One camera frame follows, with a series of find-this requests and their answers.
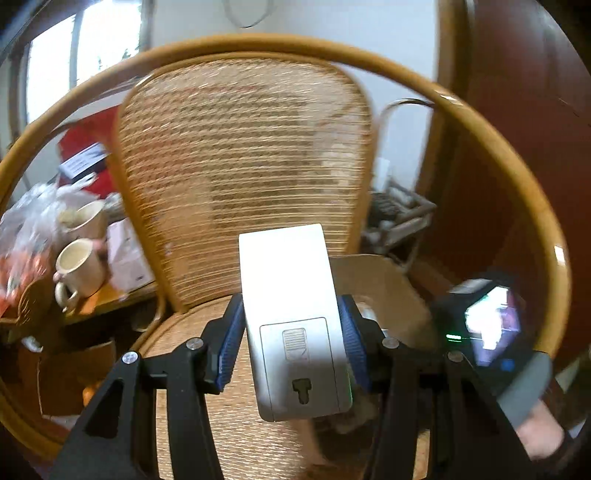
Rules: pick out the wooden door frame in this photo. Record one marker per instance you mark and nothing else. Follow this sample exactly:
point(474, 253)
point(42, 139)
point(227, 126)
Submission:
point(450, 46)

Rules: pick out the brown cardboard box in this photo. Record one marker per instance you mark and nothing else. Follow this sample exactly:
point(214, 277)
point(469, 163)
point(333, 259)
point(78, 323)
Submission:
point(383, 286)

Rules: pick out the dark red wooden door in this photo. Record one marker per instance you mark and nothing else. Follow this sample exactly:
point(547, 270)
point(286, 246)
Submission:
point(508, 115)

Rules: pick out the white plastic block device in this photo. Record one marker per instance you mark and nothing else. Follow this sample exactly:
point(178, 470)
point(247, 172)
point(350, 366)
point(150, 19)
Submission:
point(291, 286)

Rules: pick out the rear cream mug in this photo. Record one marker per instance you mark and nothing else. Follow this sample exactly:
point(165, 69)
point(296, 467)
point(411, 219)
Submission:
point(90, 221)

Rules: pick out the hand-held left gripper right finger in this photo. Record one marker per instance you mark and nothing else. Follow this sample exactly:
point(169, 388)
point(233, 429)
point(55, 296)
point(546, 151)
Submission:
point(355, 346)

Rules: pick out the red upholstered seat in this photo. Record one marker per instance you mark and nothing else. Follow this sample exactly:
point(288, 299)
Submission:
point(92, 129)

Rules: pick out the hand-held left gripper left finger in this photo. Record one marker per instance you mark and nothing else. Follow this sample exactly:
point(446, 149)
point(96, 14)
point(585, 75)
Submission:
point(229, 346)

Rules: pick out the brown cardboard carton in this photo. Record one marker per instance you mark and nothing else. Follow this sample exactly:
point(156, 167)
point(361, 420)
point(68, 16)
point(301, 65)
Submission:
point(60, 369)

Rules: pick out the cream ceramic mug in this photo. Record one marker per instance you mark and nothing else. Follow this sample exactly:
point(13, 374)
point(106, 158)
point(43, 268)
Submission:
point(83, 272)

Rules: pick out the white tissue carton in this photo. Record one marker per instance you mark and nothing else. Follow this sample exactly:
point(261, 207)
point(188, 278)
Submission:
point(127, 258)

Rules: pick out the wooden side table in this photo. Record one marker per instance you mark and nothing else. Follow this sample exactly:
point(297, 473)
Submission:
point(106, 301)

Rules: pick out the window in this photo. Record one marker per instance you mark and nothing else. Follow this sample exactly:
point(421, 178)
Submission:
point(55, 69)

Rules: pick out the clear plastic bag red contents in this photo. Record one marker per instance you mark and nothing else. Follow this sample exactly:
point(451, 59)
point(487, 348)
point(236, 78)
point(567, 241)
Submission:
point(27, 230)

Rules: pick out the rattan cane armchair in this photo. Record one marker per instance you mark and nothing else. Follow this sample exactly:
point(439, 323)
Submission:
point(240, 161)

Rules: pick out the orange fruit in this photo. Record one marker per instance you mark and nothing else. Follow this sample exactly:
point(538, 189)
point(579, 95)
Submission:
point(90, 397)

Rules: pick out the white box with dark dots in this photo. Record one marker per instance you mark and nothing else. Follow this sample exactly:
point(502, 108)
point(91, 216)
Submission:
point(83, 159)

